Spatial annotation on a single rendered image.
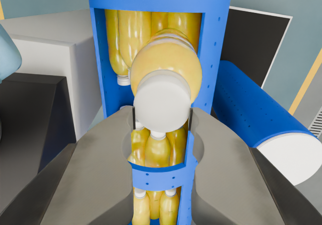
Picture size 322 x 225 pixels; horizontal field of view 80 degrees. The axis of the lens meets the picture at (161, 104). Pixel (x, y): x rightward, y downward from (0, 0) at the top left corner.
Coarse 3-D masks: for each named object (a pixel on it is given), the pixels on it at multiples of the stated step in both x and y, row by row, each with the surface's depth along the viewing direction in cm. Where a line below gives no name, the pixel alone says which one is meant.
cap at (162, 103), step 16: (160, 80) 12; (176, 80) 13; (144, 96) 12; (160, 96) 12; (176, 96) 12; (144, 112) 13; (160, 112) 13; (176, 112) 13; (160, 128) 14; (176, 128) 13
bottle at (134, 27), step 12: (120, 12) 38; (132, 12) 37; (144, 12) 38; (120, 24) 39; (132, 24) 38; (144, 24) 39; (120, 36) 41; (132, 36) 39; (144, 36) 40; (120, 48) 42; (132, 48) 40; (132, 60) 42
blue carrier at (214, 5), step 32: (96, 0) 32; (128, 0) 29; (160, 0) 28; (192, 0) 29; (224, 0) 33; (96, 32) 40; (224, 32) 39; (128, 96) 62; (192, 160) 48; (128, 224) 79
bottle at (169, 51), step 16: (160, 32) 25; (176, 32) 24; (144, 48) 17; (160, 48) 16; (176, 48) 16; (192, 48) 19; (144, 64) 15; (160, 64) 15; (176, 64) 15; (192, 64) 16; (144, 80) 14; (192, 80) 15; (192, 96) 16
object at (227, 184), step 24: (192, 120) 12; (216, 120) 11; (216, 144) 9; (240, 144) 9; (216, 168) 8; (240, 168) 8; (192, 192) 8; (216, 192) 7; (240, 192) 7; (264, 192) 7; (192, 216) 7; (216, 216) 6; (240, 216) 6; (264, 216) 6
